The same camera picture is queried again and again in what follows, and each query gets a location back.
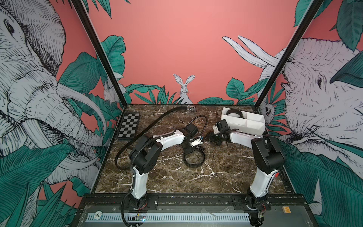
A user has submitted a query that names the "long black belt s-curved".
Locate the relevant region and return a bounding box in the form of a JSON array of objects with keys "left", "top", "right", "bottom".
[{"left": 226, "top": 109, "right": 244, "bottom": 119}]

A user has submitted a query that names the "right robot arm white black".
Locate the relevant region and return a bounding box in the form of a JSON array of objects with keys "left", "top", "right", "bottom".
[{"left": 206, "top": 119, "right": 285, "bottom": 198}]

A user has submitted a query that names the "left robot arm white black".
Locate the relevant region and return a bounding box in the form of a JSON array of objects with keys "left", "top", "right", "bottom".
[{"left": 129, "top": 123, "right": 205, "bottom": 201}]

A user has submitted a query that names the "white foam storage box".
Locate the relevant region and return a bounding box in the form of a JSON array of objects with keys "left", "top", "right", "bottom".
[{"left": 221, "top": 107, "right": 265, "bottom": 135}]

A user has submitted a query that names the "black belt upper long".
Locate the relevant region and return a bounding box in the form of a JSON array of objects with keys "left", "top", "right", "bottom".
[{"left": 114, "top": 105, "right": 196, "bottom": 171}]

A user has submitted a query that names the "black white checkerboard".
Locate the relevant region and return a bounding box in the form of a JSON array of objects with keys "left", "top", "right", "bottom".
[{"left": 117, "top": 112, "right": 140, "bottom": 141}]

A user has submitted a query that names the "orange label sticker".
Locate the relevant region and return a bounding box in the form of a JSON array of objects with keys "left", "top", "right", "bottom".
[{"left": 282, "top": 206, "right": 292, "bottom": 214}]

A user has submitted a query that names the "white round knob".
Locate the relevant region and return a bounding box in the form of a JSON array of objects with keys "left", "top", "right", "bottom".
[{"left": 93, "top": 211, "right": 103, "bottom": 220}]

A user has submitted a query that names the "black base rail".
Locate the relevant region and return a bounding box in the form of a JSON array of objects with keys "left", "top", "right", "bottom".
[{"left": 79, "top": 193, "right": 304, "bottom": 212}]

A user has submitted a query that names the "white slotted cable duct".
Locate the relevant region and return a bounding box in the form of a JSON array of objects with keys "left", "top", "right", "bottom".
[{"left": 85, "top": 213, "right": 250, "bottom": 223}]

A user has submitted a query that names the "left black frame post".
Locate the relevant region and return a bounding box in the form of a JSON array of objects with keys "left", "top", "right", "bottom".
[{"left": 71, "top": 0, "right": 128, "bottom": 108}]

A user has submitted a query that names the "black frame post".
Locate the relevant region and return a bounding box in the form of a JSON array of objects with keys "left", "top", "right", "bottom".
[
  {"left": 71, "top": 0, "right": 128, "bottom": 108},
  {"left": 254, "top": 0, "right": 324, "bottom": 109}
]

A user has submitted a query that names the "right black frame post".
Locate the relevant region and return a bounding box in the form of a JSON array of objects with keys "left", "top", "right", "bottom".
[{"left": 254, "top": 0, "right": 324, "bottom": 109}]

